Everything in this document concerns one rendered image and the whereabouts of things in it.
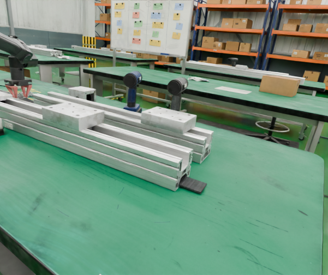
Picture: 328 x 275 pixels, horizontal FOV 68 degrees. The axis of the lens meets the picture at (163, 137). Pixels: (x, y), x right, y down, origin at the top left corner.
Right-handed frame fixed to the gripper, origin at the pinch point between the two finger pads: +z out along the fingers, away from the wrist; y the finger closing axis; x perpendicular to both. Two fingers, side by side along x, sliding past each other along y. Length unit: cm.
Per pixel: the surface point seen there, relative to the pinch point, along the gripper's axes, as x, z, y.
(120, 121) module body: -65, -3, -4
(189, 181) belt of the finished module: -99, 2, -18
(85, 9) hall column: 547, -111, 593
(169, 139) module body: -86, -3, -5
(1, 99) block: -17.4, -5.5, -18.4
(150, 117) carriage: -78, -9, -5
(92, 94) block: -27.6, -4.1, 20.9
